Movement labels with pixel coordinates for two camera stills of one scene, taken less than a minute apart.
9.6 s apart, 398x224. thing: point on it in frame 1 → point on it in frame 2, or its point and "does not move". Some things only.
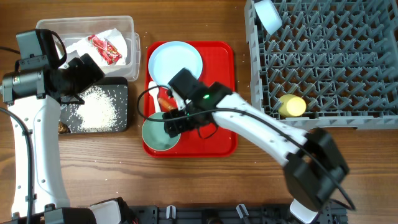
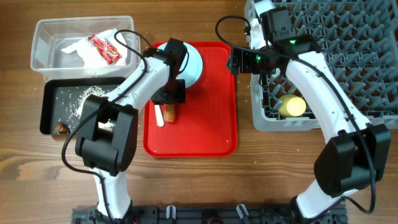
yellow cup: [291, 106] does not move
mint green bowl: [154, 134] → [277, 73]
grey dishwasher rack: [340, 56] does not move
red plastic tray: [201, 140] does not move
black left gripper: [89, 73] → [180, 96]
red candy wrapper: [109, 53] does not move
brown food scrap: [63, 128] does not move
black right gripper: [173, 123] → [245, 66]
